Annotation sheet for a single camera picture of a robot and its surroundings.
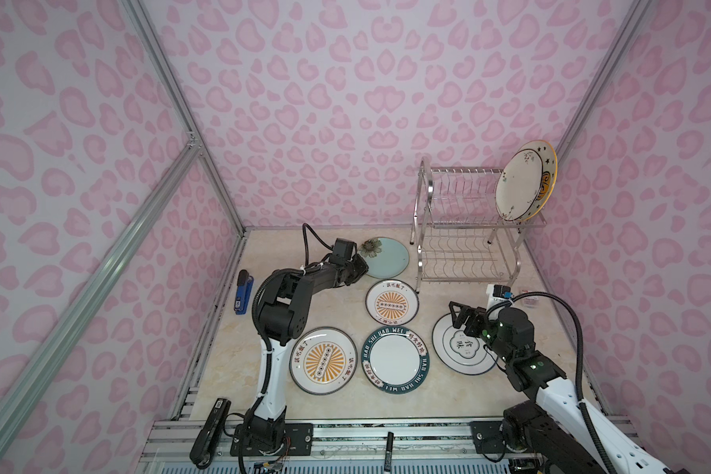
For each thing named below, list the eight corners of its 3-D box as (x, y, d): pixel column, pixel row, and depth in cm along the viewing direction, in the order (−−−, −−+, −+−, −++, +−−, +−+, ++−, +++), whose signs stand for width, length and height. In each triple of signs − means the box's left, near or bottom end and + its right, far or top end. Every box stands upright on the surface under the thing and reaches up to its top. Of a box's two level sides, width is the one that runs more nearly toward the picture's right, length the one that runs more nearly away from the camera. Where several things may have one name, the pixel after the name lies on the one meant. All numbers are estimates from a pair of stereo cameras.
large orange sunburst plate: (286, 394, 82) (284, 392, 81) (296, 330, 94) (295, 327, 93) (356, 394, 82) (356, 392, 80) (357, 330, 94) (357, 327, 92)
